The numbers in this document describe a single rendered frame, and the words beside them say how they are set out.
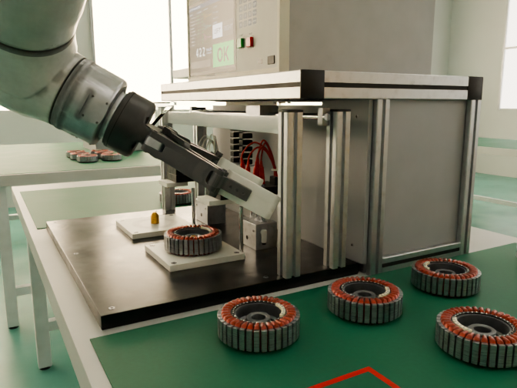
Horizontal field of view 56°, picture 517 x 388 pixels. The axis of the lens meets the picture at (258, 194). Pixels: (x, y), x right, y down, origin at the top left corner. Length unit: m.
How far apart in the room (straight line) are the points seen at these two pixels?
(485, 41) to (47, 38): 8.04
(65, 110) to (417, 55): 0.76
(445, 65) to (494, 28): 0.92
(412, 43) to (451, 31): 7.72
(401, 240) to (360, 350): 0.37
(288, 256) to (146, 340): 0.28
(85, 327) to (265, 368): 0.28
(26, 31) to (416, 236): 0.77
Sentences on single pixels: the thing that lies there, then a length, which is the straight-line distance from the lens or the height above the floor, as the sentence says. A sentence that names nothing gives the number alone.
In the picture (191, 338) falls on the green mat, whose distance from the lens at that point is 0.69.
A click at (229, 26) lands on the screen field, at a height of 1.22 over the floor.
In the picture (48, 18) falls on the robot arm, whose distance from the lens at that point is 0.52.
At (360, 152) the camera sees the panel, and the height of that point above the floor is 0.98.
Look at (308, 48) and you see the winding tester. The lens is 0.93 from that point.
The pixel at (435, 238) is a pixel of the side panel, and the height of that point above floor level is 0.79.
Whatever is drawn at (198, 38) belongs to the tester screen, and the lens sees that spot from 1.23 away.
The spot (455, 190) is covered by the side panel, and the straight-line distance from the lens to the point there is 1.08.
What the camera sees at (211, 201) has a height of 0.88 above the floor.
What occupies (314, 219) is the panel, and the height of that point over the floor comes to 0.82.
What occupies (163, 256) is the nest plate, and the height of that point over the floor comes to 0.78.
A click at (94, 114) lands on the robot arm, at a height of 1.05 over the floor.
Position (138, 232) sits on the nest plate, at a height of 0.78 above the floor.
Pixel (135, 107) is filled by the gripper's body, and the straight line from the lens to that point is 0.59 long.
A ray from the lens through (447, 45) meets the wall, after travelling 8.76.
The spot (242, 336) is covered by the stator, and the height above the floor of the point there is 0.77.
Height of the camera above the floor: 1.06
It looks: 10 degrees down
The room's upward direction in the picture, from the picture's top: straight up
